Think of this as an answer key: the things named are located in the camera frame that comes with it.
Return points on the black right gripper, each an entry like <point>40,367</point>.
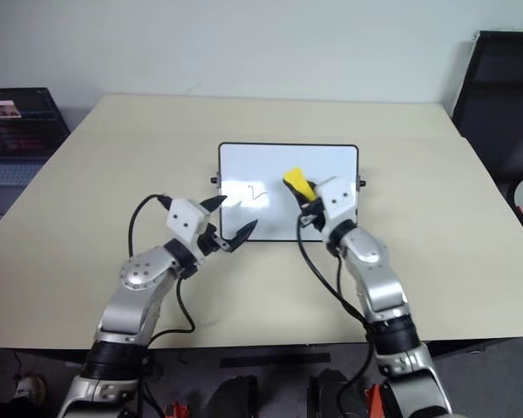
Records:
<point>312,216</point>

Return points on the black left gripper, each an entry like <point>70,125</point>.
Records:
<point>209,243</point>

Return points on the yellow whiteboard eraser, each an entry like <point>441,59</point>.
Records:
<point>298,178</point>

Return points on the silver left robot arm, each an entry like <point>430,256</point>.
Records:
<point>139,271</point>

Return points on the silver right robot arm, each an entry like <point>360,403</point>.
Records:
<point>375,272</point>

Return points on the black-framed small whiteboard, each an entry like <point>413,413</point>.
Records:
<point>287,174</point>

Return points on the black office chair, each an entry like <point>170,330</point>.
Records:
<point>497,109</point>

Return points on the small orange clamp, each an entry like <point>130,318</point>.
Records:
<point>373,394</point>

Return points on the open laptop computer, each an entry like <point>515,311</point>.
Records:
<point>17,130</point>

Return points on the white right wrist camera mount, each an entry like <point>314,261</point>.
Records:
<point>337,198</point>

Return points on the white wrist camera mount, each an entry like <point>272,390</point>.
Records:
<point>184,219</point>
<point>337,198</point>

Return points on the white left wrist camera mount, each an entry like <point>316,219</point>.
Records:
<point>184,219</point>

